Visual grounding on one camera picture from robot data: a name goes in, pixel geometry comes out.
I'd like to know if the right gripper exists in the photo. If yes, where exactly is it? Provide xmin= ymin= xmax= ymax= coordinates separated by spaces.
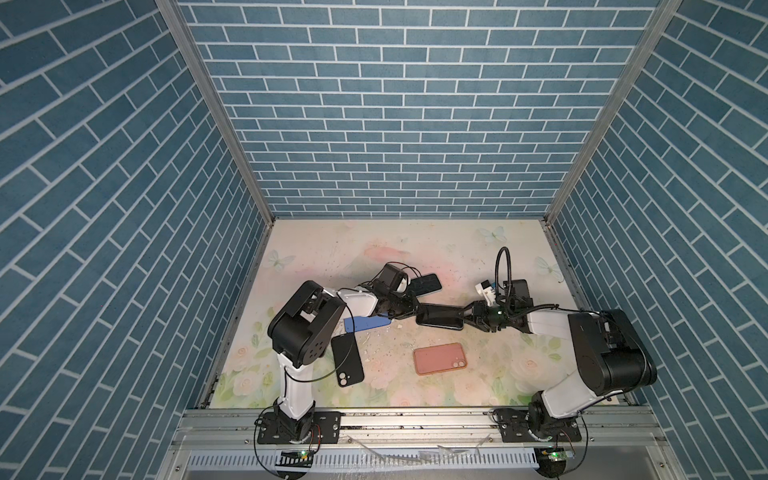
xmin=454 ymin=300 xmax=514 ymax=332

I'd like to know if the black phone purple edge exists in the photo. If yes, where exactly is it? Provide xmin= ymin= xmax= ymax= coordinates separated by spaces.
xmin=406 ymin=273 xmax=442 ymax=297

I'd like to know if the black phone case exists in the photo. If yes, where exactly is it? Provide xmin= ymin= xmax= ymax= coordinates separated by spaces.
xmin=331 ymin=333 xmax=365 ymax=388
xmin=415 ymin=304 xmax=464 ymax=331

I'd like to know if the blue phone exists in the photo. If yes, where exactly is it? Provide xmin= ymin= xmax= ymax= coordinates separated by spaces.
xmin=344 ymin=316 xmax=392 ymax=333

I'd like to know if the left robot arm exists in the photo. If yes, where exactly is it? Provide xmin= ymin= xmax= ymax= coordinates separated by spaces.
xmin=267 ymin=277 xmax=418 ymax=441

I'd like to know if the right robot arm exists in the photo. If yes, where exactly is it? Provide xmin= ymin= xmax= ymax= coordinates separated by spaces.
xmin=457 ymin=301 xmax=658 ymax=440

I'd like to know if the pink phone case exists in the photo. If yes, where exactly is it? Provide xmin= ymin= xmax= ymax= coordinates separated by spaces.
xmin=413 ymin=343 xmax=467 ymax=376

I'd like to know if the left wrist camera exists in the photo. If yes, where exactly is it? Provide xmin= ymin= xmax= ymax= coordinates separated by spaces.
xmin=371 ymin=262 xmax=410 ymax=296

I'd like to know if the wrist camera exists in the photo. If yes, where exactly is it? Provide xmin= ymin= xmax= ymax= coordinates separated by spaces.
xmin=371 ymin=262 xmax=410 ymax=296
xmin=475 ymin=279 xmax=533 ymax=309

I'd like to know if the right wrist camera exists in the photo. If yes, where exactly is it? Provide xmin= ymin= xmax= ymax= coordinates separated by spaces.
xmin=475 ymin=279 xmax=533 ymax=309

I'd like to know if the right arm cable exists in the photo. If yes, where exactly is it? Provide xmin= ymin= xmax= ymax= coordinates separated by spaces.
xmin=494 ymin=246 xmax=655 ymax=385

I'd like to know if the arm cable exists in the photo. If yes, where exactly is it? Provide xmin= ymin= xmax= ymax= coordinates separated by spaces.
xmin=494 ymin=246 xmax=655 ymax=385
xmin=251 ymin=261 xmax=424 ymax=475

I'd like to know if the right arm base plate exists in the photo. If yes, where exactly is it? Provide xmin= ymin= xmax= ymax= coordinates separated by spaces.
xmin=489 ymin=408 xmax=582 ymax=443

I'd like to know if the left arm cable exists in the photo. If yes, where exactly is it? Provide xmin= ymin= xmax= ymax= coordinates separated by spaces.
xmin=251 ymin=261 xmax=424 ymax=475

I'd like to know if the white slotted cable duct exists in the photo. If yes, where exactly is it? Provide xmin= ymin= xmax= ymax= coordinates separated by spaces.
xmin=187 ymin=446 xmax=539 ymax=473

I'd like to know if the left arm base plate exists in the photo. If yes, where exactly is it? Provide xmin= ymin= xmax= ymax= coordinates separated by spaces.
xmin=256 ymin=408 xmax=342 ymax=446

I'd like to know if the aluminium front rail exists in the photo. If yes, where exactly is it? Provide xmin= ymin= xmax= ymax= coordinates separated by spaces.
xmin=171 ymin=405 xmax=667 ymax=450

